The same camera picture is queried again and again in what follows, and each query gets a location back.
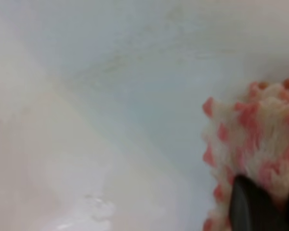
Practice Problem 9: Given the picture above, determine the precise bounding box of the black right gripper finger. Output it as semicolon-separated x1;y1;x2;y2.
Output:
229;175;289;231

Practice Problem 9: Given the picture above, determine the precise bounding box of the pink and white striped rag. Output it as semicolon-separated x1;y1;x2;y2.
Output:
202;78;289;231

